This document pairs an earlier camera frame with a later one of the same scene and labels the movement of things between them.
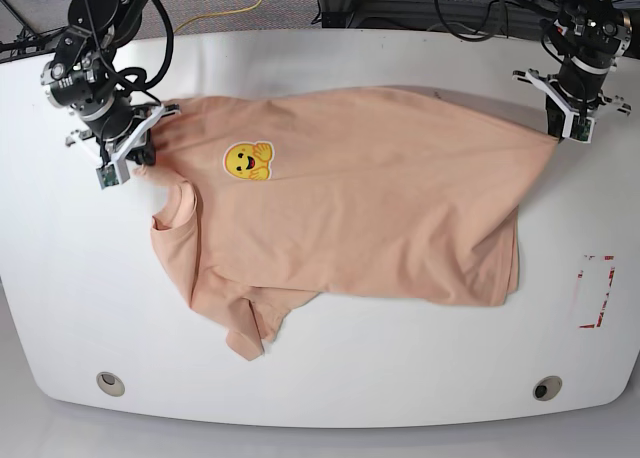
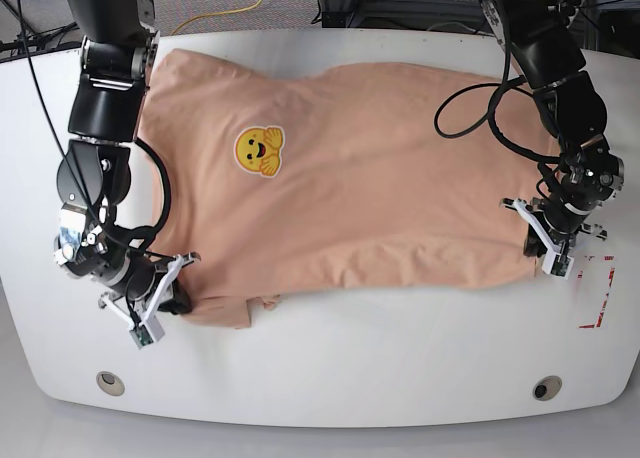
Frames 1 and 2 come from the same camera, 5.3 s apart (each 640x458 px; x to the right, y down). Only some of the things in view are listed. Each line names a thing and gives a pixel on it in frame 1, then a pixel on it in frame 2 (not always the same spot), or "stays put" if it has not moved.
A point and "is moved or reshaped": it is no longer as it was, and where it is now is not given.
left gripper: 117,149 to 135,282
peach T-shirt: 393,194 is moved or reshaped
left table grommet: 110,383 stays put
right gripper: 562,114 to 556,218
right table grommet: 547,388 stays put
